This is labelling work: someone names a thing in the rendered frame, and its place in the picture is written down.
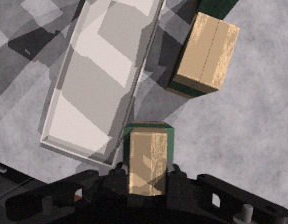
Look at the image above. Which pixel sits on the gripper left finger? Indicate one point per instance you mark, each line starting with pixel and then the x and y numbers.
pixel 58 196

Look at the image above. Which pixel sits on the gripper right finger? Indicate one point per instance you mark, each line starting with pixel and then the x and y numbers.
pixel 228 196

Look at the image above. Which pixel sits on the grey stone table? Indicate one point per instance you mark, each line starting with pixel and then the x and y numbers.
pixel 235 133

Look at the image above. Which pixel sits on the white shallow tray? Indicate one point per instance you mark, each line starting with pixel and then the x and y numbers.
pixel 91 100

